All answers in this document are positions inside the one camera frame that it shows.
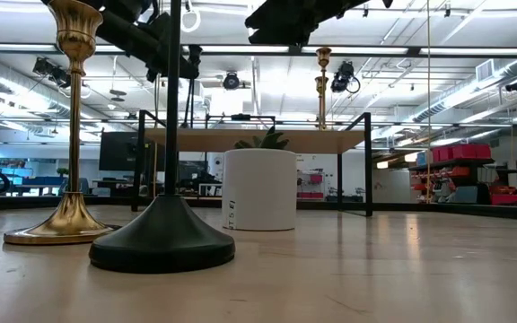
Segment black wall screen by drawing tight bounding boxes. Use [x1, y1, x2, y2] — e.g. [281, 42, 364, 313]
[98, 130, 168, 172]

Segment wooden shelf riser black frame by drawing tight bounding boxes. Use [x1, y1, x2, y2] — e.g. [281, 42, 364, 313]
[131, 109, 374, 218]

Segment black candlestick holder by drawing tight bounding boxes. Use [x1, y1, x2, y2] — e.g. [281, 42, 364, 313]
[185, 43, 203, 130]
[88, 0, 237, 275]

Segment gold candlestick holder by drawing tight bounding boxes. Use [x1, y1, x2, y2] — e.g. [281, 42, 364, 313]
[3, 0, 121, 247]
[315, 46, 333, 131]
[314, 74, 328, 131]

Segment white cable loop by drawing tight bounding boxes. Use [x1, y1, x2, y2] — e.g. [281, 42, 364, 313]
[180, 0, 203, 34]

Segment white pot with succulent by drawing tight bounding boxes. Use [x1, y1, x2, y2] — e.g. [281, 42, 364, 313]
[221, 127, 299, 232]

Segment storage rack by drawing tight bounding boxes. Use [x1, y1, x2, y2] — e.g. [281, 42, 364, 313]
[408, 142, 498, 205]

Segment red storage bins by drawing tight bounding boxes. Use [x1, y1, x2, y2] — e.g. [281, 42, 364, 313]
[431, 143, 494, 163]

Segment silver ventilation duct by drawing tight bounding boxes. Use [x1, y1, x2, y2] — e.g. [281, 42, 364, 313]
[413, 57, 517, 124]

